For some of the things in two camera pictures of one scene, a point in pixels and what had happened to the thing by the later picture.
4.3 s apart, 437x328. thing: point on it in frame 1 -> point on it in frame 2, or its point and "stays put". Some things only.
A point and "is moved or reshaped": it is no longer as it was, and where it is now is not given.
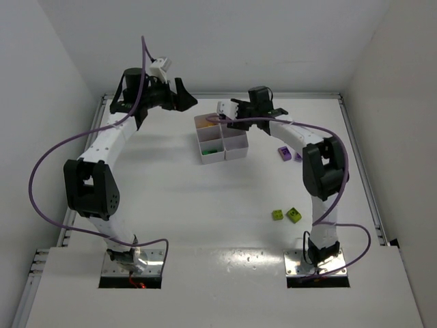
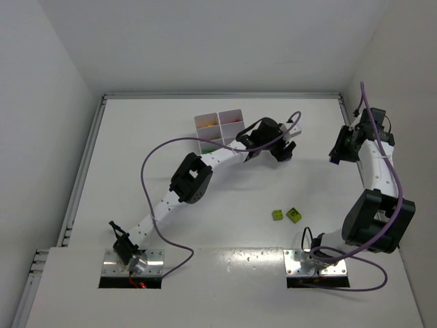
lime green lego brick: (277, 214) stays put
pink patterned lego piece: (298, 158) is moved or reshaped
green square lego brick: (208, 152) stays put
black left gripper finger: (184, 99) -> (289, 152)
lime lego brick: (293, 215) stays put
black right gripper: (255, 118) -> (340, 146)
